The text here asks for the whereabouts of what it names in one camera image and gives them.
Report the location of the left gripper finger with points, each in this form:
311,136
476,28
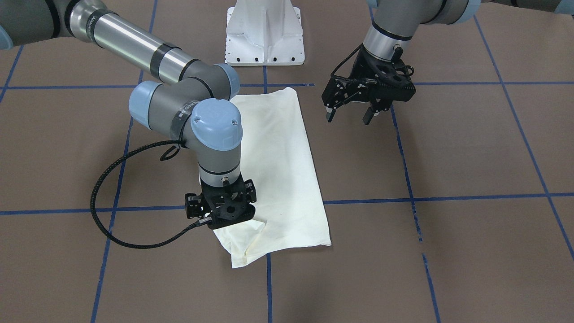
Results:
369,114

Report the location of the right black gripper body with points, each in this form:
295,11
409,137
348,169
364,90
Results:
193,205

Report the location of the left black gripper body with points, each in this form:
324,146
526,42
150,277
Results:
361,67

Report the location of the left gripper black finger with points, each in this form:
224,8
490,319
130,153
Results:
330,113

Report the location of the cream long-sleeve cat shirt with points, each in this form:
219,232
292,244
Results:
276,156

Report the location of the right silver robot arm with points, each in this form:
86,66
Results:
189,101

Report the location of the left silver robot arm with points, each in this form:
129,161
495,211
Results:
395,22

